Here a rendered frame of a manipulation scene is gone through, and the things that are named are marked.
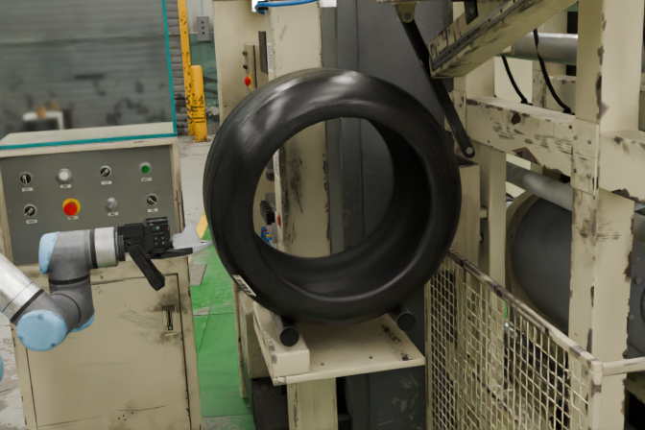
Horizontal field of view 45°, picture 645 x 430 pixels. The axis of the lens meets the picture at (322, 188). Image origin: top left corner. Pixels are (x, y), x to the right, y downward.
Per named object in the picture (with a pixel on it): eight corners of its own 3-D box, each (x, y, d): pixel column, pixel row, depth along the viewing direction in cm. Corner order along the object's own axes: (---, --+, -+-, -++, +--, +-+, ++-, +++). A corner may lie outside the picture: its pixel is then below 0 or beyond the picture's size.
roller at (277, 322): (265, 276, 209) (278, 283, 210) (256, 290, 209) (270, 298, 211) (286, 325, 176) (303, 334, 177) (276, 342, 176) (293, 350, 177)
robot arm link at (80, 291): (42, 338, 170) (35, 284, 168) (62, 319, 182) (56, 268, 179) (84, 337, 170) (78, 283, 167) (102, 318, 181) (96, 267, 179)
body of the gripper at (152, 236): (170, 224, 173) (115, 228, 171) (174, 260, 175) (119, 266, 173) (170, 215, 180) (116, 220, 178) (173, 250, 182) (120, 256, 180)
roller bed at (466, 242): (407, 253, 233) (405, 155, 226) (453, 248, 236) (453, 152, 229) (430, 274, 214) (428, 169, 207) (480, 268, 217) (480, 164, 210)
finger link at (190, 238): (212, 226, 176) (171, 230, 174) (214, 251, 177) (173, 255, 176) (211, 223, 179) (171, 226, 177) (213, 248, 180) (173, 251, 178)
